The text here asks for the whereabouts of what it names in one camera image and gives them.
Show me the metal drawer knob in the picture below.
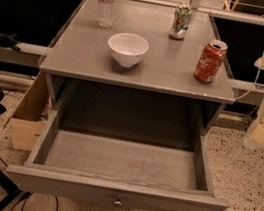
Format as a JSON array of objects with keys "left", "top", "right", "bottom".
[{"left": 113, "top": 195, "right": 123, "bottom": 207}]

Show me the red cola can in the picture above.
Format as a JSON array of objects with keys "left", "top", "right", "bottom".
[{"left": 194, "top": 39, "right": 228, "bottom": 84}]

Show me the cardboard box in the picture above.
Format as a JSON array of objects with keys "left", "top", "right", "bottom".
[{"left": 9, "top": 72, "right": 49, "bottom": 151}]

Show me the black cloth on ledge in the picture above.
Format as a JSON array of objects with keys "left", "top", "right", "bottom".
[{"left": 0, "top": 31, "right": 25, "bottom": 52}]

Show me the white bowl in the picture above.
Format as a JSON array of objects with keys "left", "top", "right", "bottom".
[{"left": 108, "top": 32, "right": 150, "bottom": 68}]

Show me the grey open top drawer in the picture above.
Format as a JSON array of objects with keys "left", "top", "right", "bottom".
[{"left": 7, "top": 111, "right": 229, "bottom": 211}]

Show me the white and green soda can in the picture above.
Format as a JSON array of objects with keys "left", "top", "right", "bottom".
[{"left": 169, "top": 4, "right": 192, "bottom": 40}]

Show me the black floor cable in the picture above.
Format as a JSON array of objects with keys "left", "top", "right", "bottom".
[{"left": 8, "top": 187, "right": 61, "bottom": 211}]

